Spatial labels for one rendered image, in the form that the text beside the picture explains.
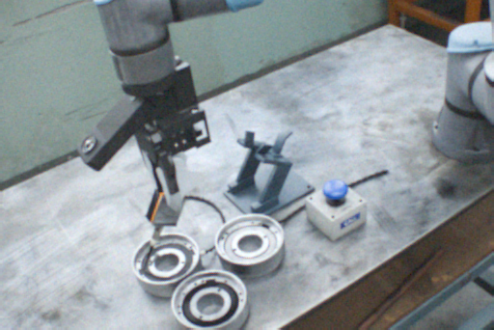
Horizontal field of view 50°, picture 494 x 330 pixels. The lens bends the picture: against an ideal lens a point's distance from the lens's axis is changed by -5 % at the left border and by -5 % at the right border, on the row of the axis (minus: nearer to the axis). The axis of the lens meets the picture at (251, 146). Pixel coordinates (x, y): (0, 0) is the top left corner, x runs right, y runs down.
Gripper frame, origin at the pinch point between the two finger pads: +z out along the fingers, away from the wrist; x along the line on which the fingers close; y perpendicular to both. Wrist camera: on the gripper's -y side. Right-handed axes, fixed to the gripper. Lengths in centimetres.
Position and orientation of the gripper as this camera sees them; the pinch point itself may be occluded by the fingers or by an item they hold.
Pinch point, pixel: (167, 201)
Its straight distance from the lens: 80.4
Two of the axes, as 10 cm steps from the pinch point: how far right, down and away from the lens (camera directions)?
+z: 1.3, 8.0, 5.9
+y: 8.3, -4.1, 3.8
